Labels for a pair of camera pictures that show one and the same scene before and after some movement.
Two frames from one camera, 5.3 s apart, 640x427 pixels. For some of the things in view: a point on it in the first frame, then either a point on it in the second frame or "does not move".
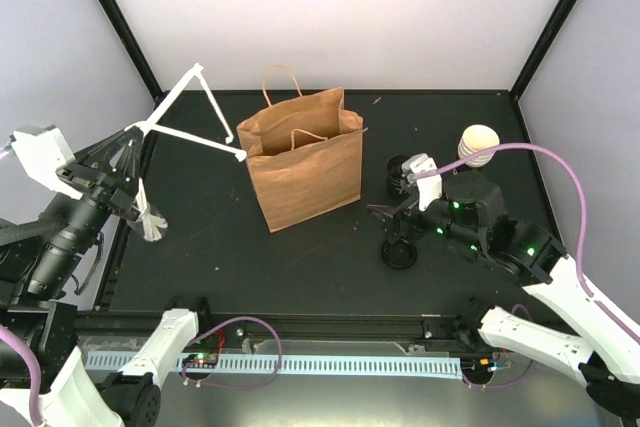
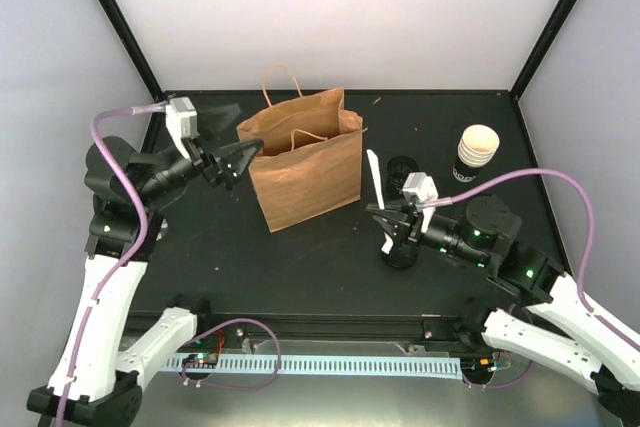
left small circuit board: (201, 360) does not move
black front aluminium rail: (362, 327) does not move
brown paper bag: (304, 151) does not move
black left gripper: (104, 185) to (215, 169)
